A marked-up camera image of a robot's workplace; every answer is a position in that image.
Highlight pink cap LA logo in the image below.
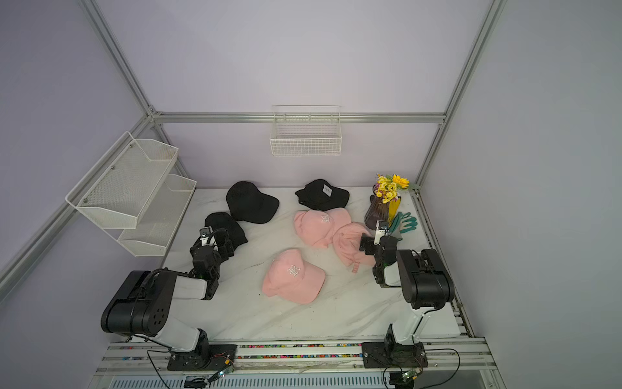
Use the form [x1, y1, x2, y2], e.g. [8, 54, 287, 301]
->
[332, 222, 375, 274]

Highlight pink cap script logo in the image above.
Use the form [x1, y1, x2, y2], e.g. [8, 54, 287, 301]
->
[293, 208, 351, 249]

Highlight pink cap R logo front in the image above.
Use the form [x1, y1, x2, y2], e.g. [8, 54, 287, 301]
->
[262, 249, 327, 305]

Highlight black cap with white label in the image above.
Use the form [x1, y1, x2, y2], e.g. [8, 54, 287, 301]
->
[295, 178, 350, 212]

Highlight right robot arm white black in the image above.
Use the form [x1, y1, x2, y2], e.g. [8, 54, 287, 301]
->
[360, 234, 455, 345]

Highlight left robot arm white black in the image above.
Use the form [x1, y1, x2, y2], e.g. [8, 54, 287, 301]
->
[100, 227, 235, 358]

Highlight black cap near left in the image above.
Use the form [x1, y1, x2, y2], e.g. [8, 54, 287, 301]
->
[204, 212, 248, 249]

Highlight green garden gloves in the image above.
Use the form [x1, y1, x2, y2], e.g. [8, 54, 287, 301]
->
[389, 212, 419, 235]

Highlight purple glass vase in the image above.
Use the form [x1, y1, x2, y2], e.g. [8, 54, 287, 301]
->
[364, 194, 390, 230]

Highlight lower white mesh shelf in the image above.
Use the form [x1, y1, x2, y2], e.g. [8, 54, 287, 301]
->
[118, 174, 196, 257]

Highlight white mesh shelf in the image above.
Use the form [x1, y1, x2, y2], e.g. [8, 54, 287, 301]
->
[66, 132, 178, 230]
[118, 174, 196, 257]

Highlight yellow artificial flowers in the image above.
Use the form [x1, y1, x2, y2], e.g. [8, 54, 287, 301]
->
[373, 174, 410, 204]

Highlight black cap back left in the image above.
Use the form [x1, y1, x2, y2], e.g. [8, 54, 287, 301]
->
[225, 181, 280, 224]

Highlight upper white mesh shelf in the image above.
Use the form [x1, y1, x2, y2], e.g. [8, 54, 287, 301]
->
[66, 132, 178, 230]

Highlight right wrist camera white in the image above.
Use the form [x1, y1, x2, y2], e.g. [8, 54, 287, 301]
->
[374, 220, 390, 245]

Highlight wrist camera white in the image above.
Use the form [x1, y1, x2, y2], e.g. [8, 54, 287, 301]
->
[374, 220, 390, 245]
[199, 226, 213, 246]

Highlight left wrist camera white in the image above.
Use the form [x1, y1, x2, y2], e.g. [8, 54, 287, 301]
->
[199, 226, 213, 246]

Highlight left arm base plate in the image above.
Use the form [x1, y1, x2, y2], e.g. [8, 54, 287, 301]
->
[167, 344, 237, 372]

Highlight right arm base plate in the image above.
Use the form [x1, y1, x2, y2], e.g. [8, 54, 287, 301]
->
[361, 342, 429, 369]

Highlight aluminium rail front frame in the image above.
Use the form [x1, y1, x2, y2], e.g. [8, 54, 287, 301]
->
[96, 338, 497, 377]

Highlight white wire basket wall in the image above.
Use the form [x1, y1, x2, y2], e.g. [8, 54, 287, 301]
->
[270, 105, 343, 157]

